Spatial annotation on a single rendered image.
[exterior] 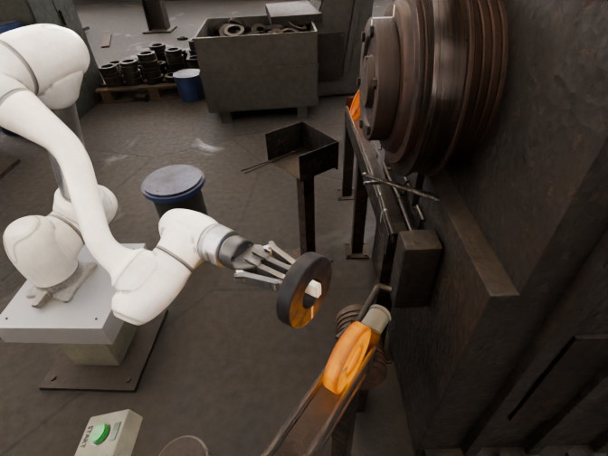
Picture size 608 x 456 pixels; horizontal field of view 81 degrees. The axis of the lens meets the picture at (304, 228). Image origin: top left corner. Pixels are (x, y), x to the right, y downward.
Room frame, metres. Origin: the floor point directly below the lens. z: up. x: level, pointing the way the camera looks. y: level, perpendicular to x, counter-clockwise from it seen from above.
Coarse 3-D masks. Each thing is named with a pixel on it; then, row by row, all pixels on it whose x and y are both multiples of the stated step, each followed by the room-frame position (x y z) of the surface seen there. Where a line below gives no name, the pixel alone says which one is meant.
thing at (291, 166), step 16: (288, 128) 1.54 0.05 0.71; (304, 128) 1.58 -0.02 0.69; (272, 144) 1.50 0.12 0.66; (288, 144) 1.54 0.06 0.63; (304, 144) 1.58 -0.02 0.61; (320, 144) 1.47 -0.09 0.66; (336, 144) 1.37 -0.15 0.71; (288, 160) 1.46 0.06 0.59; (304, 160) 1.28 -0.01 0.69; (320, 160) 1.32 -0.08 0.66; (336, 160) 1.37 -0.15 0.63; (304, 176) 1.27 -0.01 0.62; (304, 192) 1.37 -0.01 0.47; (304, 208) 1.37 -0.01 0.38; (304, 224) 1.37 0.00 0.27; (304, 240) 1.38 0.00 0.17
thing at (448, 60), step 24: (432, 0) 0.77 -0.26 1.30; (456, 0) 0.78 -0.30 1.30; (432, 24) 0.74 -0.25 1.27; (456, 24) 0.74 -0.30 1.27; (432, 48) 0.72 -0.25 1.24; (456, 48) 0.71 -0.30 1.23; (432, 72) 0.69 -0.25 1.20; (456, 72) 0.70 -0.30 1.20; (432, 96) 0.68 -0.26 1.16; (456, 96) 0.68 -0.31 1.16; (432, 120) 0.68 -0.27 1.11; (456, 120) 0.68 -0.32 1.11; (432, 144) 0.69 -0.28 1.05; (408, 168) 0.73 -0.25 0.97; (432, 168) 0.74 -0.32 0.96
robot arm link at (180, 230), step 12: (168, 216) 0.68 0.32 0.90; (180, 216) 0.67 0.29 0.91; (192, 216) 0.66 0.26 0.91; (204, 216) 0.67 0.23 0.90; (168, 228) 0.64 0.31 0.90; (180, 228) 0.63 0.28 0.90; (192, 228) 0.62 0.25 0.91; (204, 228) 0.62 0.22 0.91; (168, 240) 0.61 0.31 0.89; (180, 240) 0.60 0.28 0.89; (192, 240) 0.60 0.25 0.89; (168, 252) 0.58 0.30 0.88; (180, 252) 0.58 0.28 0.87; (192, 252) 0.59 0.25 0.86; (192, 264) 0.58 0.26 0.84
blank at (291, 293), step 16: (304, 256) 0.49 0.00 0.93; (320, 256) 0.50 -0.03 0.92; (288, 272) 0.45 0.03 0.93; (304, 272) 0.45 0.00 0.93; (320, 272) 0.49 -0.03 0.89; (288, 288) 0.43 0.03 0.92; (304, 288) 0.44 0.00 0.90; (288, 304) 0.41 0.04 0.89; (304, 304) 0.46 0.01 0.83; (320, 304) 0.48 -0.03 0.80; (288, 320) 0.40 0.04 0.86; (304, 320) 0.43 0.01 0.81
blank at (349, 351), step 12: (360, 324) 0.45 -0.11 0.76; (348, 336) 0.41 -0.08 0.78; (360, 336) 0.41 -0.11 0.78; (336, 348) 0.39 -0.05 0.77; (348, 348) 0.38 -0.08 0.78; (360, 348) 0.43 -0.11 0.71; (336, 360) 0.37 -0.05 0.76; (348, 360) 0.37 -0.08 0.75; (360, 360) 0.42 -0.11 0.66; (324, 372) 0.36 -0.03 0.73; (336, 372) 0.35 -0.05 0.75; (348, 372) 0.39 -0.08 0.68; (324, 384) 0.35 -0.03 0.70; (336, 384) 0.34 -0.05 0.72
